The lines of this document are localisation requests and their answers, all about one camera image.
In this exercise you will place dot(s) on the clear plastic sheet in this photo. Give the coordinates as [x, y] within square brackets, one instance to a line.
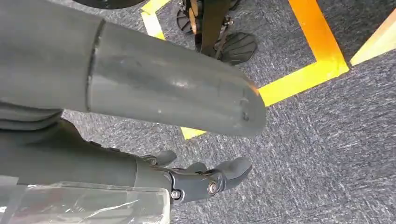
[92, 205]

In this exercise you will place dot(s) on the black round base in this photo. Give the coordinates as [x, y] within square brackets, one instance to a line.
[108, 3]

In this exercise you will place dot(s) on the pale desk leg panel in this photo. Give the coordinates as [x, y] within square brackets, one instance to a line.
[377, 43]

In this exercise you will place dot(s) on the yellow floor tape under robot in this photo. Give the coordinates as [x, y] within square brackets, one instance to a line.
[321, 49]

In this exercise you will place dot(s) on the robot's own black legs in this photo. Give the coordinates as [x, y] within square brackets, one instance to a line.
[213, 28]

